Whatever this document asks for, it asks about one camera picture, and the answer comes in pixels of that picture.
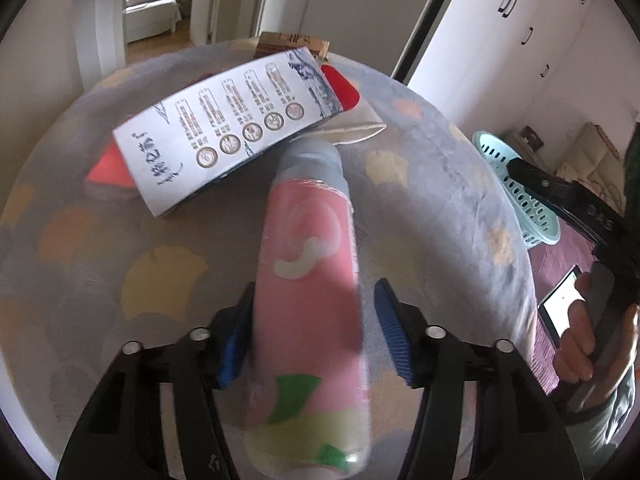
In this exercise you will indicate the dark photo frame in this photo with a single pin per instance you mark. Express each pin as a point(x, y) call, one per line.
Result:
point(532, 138)

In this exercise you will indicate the white sofa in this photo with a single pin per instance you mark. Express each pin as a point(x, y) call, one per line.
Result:
point(150, 12)

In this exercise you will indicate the bright red packet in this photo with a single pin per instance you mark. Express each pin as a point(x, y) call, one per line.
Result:
point(342, 87)

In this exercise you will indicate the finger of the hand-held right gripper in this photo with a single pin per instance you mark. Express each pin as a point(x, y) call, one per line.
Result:
point(535, 175)

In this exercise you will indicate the person's right hand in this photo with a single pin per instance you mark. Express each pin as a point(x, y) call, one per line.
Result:
point(575, 345)

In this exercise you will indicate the white sliding door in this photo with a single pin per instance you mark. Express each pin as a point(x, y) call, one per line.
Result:
point(350, 10)

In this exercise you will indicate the bed with pink bedspread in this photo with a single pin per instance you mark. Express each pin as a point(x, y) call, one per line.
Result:
point(560, 255)

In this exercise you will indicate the white wardrobe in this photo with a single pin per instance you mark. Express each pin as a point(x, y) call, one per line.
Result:
point(475, 60)

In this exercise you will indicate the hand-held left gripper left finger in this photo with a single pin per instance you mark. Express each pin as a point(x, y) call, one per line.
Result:
point(235, 350)

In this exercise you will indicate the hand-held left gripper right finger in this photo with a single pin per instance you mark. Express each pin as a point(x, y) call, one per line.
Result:
point(395, 335)

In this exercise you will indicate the brown cardboard box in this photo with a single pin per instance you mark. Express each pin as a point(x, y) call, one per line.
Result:
point(292, 42)

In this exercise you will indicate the beige nightstand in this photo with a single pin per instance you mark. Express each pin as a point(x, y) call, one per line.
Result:
point(517, 152)

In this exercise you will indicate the coral red packet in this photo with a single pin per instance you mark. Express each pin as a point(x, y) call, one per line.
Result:
point(110, 170)

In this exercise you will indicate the beige padded headboard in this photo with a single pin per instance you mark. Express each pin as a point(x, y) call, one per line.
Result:
point(592, 150)

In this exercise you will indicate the teal plastic laundry basket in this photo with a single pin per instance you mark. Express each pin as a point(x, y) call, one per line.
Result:
point(540, 215)

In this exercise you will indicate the white printed carton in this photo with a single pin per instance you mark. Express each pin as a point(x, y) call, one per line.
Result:
point(225, 125)

